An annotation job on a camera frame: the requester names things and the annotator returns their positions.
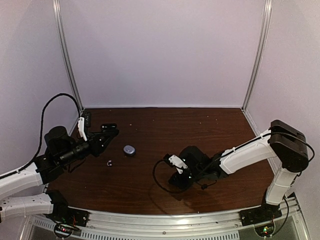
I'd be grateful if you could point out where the right black camera cable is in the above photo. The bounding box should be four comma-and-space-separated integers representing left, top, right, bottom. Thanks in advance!
152, 159, 181, 195

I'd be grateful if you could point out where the right aluminium frame post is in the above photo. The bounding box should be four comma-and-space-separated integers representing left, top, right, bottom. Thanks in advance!
241, 0, 273, 112

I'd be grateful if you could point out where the black camera cable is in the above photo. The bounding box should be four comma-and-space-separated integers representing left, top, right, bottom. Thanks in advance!
152, 159, 181, 195
14, 93, 85, 173

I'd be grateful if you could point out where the right circuit board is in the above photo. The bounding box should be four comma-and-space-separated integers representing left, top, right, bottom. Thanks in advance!
254, 223, 275, 238

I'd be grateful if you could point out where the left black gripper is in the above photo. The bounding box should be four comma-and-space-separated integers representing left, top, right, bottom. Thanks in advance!
58, 130, 114, 167

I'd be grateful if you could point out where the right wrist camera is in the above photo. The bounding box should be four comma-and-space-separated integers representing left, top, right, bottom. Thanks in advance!
164, 154, 188, 174

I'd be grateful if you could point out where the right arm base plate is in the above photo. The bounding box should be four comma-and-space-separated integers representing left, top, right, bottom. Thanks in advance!
239, 207, 282, 226

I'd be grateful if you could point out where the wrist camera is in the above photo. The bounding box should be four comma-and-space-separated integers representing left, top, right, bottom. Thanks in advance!
77, 110, 92, 142
164, 154, 188, 174

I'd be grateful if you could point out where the blue oval case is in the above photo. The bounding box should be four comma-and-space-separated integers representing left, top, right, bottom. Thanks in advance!
123, 145, 136, 157

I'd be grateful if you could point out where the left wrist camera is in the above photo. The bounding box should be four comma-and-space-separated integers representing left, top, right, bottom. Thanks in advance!
77, 110, 92, 142

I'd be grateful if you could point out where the circuit board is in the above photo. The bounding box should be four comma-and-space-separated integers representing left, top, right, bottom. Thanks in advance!
53, 223, 74, 238
254, 223, 275, 238

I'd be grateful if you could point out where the black wireless earbud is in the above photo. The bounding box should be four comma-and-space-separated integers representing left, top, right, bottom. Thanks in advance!
201, 184, 208, 190

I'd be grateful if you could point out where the black earbud charging case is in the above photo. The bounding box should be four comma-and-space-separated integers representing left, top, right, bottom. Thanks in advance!
100, 123, 117, 131

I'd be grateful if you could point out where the front aluminium rail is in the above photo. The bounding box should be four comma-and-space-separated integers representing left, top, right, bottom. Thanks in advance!
22, 194, 311, 240

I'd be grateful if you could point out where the left circuit board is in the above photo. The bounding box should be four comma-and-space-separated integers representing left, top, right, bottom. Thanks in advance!
53, 223, 74, 238

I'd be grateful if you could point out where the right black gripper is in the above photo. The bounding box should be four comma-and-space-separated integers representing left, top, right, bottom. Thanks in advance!
169, 166, 205, 190

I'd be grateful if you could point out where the aluminium frame post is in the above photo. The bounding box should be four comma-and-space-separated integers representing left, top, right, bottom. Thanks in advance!
241, 0, 273, 112
52, 0, 84, 111

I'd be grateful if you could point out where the left aluminium frame post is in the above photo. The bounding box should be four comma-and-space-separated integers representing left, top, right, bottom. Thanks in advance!
52, 0, 84, 111

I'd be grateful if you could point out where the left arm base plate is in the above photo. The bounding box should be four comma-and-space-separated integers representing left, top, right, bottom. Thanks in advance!
45, 206, 89, 227

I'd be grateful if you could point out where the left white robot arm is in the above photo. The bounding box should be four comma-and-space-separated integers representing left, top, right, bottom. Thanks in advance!
0, 123, 119, 222

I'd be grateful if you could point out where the left black camera cable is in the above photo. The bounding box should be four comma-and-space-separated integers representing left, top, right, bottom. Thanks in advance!
14, 93, 85, 173

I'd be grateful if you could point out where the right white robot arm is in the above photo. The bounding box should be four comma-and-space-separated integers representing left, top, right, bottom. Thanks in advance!
164, 119, 311, 221

